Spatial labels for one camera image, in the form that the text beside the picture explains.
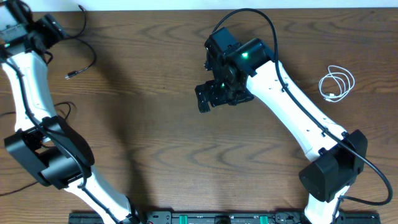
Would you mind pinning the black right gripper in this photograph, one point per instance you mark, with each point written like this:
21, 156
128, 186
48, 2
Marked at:
215, 99

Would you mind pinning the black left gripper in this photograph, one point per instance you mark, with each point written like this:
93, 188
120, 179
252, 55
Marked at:
54, 29

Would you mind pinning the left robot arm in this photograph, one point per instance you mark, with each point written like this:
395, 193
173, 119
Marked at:
43, 143

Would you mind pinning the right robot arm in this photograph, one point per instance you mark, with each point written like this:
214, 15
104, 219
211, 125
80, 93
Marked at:
333, 153

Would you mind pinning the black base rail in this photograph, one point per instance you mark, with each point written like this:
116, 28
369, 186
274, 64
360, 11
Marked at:
280, 217

